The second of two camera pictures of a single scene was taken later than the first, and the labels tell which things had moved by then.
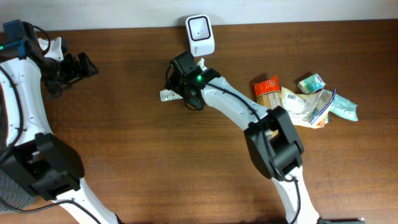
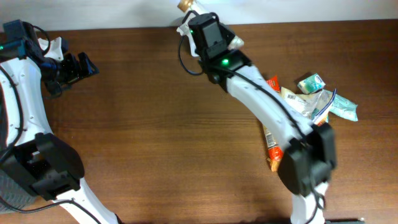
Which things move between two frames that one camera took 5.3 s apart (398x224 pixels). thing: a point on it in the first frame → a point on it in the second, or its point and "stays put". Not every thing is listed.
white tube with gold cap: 168,95 → 192,5
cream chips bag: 308,109 stays put
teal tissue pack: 311,84 stays put
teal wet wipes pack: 344,108 stays put
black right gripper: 176,84 → 224,36
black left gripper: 77,71 stays put
